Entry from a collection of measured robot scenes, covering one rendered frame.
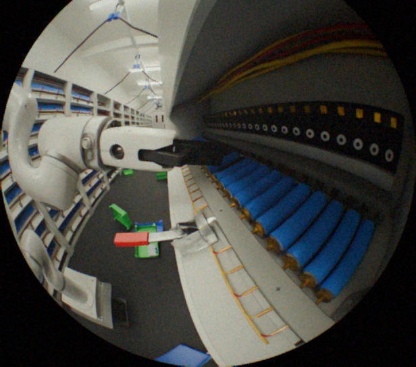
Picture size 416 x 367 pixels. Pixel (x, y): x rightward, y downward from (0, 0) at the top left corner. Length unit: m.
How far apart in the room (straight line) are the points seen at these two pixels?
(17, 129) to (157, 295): 1.08
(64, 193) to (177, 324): 0.97
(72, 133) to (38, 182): 0.08
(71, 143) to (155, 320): 1.04
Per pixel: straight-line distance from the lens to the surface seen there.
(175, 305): 1.05
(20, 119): 0.29
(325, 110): 0.15
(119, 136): 0.15
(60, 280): 0.74
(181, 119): 0.53
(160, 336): 1.08
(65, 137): 0.21
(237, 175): 0.17
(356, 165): 0.16
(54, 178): 0.21
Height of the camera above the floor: 1.03
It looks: 17 degrees down
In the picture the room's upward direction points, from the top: straight up
